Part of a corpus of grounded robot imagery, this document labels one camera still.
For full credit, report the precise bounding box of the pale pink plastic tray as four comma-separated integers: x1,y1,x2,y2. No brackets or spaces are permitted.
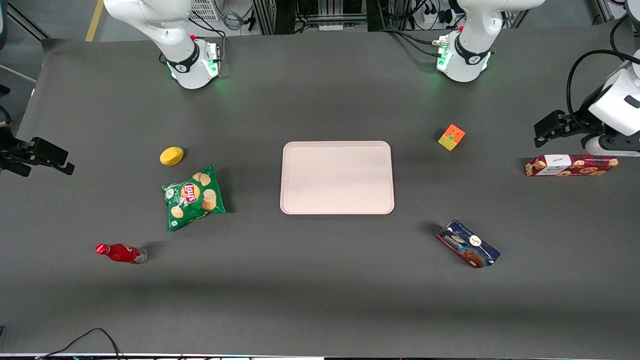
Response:
280,140,395,215

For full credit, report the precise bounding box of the red soda bottle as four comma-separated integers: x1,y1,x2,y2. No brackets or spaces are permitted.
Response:
95,243,148,265

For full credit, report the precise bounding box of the white power strip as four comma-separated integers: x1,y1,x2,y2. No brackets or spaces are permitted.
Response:
421,9,455,29

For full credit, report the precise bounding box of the white perforated box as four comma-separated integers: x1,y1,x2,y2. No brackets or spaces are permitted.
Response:
189,0,221,22

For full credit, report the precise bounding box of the yellow lemon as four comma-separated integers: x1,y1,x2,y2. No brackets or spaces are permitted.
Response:
159,146,185,167

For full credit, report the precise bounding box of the thin black table cable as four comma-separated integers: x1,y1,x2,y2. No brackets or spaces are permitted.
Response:
35,327,124,360

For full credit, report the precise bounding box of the green Lay's chips bag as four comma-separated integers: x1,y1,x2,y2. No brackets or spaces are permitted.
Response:
161,165,227,232

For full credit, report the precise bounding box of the yellow floor tape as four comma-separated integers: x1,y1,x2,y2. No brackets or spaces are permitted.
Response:
84,0,105,43

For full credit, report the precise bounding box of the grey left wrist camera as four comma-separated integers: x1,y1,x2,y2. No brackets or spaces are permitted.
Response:
585,134,640,157

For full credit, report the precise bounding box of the blue cookie bag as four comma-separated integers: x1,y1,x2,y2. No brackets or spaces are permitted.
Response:
435,219,501,269

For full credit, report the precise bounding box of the orange yellow puzzle cube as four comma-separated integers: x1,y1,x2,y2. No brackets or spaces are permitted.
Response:
438,123,466,152

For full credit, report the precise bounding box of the red cookie box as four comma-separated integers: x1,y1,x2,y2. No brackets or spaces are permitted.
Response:
524,154,619,177

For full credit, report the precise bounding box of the dark grey table mat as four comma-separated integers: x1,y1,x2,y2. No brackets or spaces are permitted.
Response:
0,25,640,357

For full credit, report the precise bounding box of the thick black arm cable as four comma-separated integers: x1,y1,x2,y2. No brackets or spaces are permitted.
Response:
566,49,640,132

